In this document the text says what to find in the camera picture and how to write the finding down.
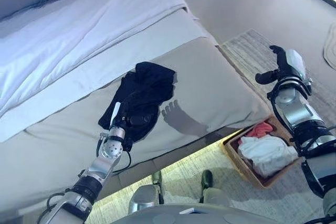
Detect beige upholstered bed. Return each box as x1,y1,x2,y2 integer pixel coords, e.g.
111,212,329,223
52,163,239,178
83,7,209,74
0,0,271,209

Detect white garment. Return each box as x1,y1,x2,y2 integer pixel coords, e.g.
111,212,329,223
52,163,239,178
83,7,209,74
237,134,299,178

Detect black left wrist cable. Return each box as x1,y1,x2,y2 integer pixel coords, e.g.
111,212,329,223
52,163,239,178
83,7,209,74
112,150,132,173

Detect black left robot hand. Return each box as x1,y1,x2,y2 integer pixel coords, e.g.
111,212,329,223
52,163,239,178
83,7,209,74
109,101,159,133

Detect silver robot leg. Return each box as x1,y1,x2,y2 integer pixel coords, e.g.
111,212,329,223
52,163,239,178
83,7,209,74
128,170,164,215
199,169,230,208

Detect silver right robot leg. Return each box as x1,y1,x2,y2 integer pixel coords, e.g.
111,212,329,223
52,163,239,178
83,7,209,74
199,169,230,208

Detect white duvet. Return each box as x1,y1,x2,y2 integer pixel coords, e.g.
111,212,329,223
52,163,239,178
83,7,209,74
0,0,219,144

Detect grey robot torso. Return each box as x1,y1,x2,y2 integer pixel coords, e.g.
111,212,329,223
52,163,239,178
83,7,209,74
110,202,279,224

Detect silver left robot leg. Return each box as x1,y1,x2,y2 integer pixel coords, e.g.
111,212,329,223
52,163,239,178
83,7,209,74
128,170,164,215

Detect brown wicker basket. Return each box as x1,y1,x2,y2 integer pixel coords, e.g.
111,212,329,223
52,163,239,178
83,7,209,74
221,118,303,189

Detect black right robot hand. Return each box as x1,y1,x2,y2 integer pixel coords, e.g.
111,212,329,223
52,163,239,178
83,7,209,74
255,45,307,84

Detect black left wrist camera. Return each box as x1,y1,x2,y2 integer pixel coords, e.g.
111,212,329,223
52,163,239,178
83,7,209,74
123,135,133,152

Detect black garment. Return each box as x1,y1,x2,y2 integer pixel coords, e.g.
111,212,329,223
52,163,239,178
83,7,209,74
98,61,176,149

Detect red garment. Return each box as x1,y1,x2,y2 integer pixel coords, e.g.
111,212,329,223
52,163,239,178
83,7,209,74
245,121,275,139

